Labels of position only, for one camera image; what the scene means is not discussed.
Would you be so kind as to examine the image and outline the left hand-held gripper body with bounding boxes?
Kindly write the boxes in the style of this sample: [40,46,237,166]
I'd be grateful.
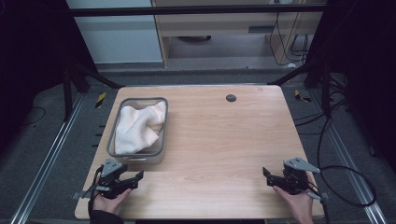
[73,158,129,201]

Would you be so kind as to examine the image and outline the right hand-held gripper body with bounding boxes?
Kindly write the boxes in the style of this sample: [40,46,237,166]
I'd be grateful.
[281,157,330,203]

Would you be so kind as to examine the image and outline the person's right hand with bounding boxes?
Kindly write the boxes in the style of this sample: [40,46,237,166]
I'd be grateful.
[273,174,315,224]

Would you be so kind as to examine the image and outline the person's left hand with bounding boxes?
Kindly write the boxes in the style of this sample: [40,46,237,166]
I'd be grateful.
[92,188,133,215]

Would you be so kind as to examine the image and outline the grey plastic bin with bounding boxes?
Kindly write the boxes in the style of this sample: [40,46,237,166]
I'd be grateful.
[106,96,170,165]

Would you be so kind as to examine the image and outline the white towel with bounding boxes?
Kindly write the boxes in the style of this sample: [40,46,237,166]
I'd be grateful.
[114,100,168,155]

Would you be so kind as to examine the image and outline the yellow black tape strip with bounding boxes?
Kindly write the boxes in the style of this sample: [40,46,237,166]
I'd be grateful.
[94,91,107,109]
[293,89,313,104]

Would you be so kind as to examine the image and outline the white cabinet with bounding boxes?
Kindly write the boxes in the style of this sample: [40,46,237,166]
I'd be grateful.
[65,0,164,65]

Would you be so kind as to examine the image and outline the black curtain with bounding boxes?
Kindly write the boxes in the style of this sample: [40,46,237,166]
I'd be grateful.
[0,0,97,150]
[306,0,396,172]

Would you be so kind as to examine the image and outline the light wooden desk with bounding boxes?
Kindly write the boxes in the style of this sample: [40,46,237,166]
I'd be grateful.
[150,0,326,69]

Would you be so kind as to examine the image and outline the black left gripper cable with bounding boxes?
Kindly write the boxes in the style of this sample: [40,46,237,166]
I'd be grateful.
[87,165,105,218]

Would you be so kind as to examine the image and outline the black looped cable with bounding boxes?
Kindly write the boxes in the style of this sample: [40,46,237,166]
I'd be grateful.
[316,116,378,224]

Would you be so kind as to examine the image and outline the metal floor rail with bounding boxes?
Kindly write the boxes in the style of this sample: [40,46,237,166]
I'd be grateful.
[309,88,389,224]
[8,92,86,224]

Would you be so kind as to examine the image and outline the black floor cables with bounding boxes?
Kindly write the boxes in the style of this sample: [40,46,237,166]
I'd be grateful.
[292,74,351,136]

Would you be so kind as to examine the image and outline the black frame stand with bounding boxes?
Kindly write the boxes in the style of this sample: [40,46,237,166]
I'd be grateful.
[61,60,126,123]
[267,59,332,119]

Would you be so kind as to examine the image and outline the hanging black cables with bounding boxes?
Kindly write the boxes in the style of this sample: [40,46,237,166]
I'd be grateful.
[268,11,310,68]

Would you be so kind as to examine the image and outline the black horizontal frame bar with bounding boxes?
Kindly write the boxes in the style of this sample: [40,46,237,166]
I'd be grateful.
[68,4,327,18]

